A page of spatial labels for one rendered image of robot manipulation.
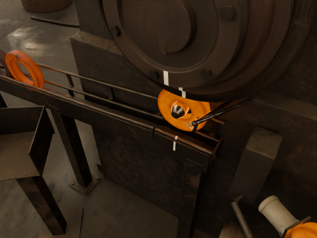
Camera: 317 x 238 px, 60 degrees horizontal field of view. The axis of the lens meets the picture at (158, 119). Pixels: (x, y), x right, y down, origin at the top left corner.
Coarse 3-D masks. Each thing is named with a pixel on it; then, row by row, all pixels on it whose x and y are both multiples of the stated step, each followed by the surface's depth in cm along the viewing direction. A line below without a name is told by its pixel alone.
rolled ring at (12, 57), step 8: (8, 56) 110; (16, 56) 107; (24, 56) 107; (8, 64) 114; (16, 64) 116; (24, 64) 107; (32, 64) 107; (16, 72) 117; (32, 72) 108; (40, 72) 110; (24, 80) 118; (40, 80) 111
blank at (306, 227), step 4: (304, 224) 62; (308, 224) 61; (312, 224) 60; (316, 224) 60; (296, 228) 63; (300, 228) 61; (304, 228) 60; (308, 228) 59; (312, 228) 59; (316, 228) 59; (292, 232) 64; (296, 232) 63; (300, 232) 62; (304, 232) 60; (308, 232) 59; (312, 232) 58; (316, 232) 57; (292, 236) 65; (296, 236) 63; (300, 236) 62; (304, 236) 61; (308, 236) 60; (312, 236) 58; (316, 236) 57
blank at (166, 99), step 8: (160, 96) 78; (168, 96) 76; (176, 96) 75; (160, 104) 80; (168, 104) 78; (192, 104) 73; (200, 104) 72; (208, 104) 74; (168, 112) 80; (192, 112) 75; (200, 112) 74; (168, 120) 83; (176, 120) 81; (184, 120) 79; (192, 120) 77; (184, 128) 81
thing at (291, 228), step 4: (304, 220) 64; (308, 220) 65; (296, 224) 64; (300, 224) 64; (288, 228) 63; (292, 228) 63; (284, 232) 64; (288, 232) 64; (284, 236) 64; (288, 236) 65
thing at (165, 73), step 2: (164, 72) 57; (166, 72) 57; (164, 74) 57; (166, 74) 57; (164, 76) 58; (166, 76) 58; (164, 78) 58; (166, 78) 58; (164, 80) 59; (166, 80) 58; (164, 82) 59; (166, 82) 59; (166, 84) 59; (180, 88) 67; (182, 88) 67; (182, 90) 67; (182, 92) 70; (184, 92) 69; (182, 94) 70; (184, 94) 70; (182, 96) 71; (184, 96) 70
